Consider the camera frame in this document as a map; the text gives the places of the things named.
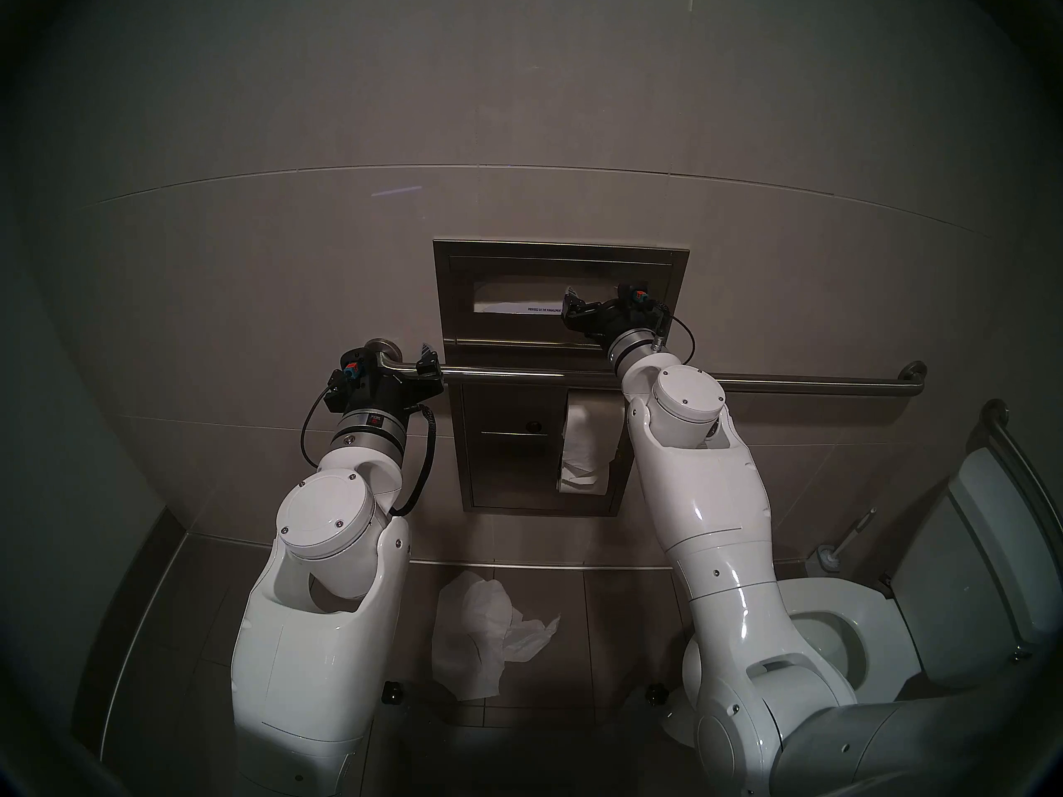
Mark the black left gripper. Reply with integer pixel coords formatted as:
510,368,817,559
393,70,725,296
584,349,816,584
326,343,443,416

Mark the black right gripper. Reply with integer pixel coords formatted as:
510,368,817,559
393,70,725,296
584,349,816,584
563,287,662,348

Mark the white seat cover stack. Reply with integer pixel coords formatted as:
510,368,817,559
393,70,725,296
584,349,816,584
473,281,574,316

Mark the white toilet paper roll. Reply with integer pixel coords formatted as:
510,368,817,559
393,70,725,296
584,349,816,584
558,389,620,496

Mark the toilet brush with holder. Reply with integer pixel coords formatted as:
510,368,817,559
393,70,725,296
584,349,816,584
810,507,878,574

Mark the stainless steel recessed dispenser unit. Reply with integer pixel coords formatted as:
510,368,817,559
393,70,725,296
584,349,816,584
432,239,690,518

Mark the long steel grab bar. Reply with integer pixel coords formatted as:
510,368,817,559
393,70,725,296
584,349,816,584
364,336,928,396

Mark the crumpled white paper sheet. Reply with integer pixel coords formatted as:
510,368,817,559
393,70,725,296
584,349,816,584
432,570,561,703

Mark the thick black left wrist cable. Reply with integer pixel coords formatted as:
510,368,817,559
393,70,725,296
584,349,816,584
389,403,438,519

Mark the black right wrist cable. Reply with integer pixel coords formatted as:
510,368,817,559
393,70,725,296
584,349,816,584
654,304,695,366

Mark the thin black left wrist cable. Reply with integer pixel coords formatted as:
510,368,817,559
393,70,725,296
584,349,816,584
299,387,337,474

